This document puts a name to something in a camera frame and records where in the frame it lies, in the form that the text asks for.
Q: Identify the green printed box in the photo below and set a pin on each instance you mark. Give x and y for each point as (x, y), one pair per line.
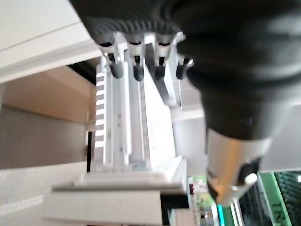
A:
(277, 202)

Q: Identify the colourful printed drink carton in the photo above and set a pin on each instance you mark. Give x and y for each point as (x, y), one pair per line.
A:
(198, 195)

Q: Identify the white refrigerator door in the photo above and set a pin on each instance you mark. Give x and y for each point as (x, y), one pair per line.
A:
(105, 200)

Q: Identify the beige wooden panel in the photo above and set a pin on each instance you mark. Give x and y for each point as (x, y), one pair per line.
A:
(47, 94)

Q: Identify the white refrigerator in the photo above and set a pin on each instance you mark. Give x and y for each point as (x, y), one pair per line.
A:
(155, 117)

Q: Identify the teal edged package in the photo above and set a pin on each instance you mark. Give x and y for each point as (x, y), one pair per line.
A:
(220, 215)

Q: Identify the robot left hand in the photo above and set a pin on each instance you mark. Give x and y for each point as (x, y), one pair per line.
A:
(235, 58)

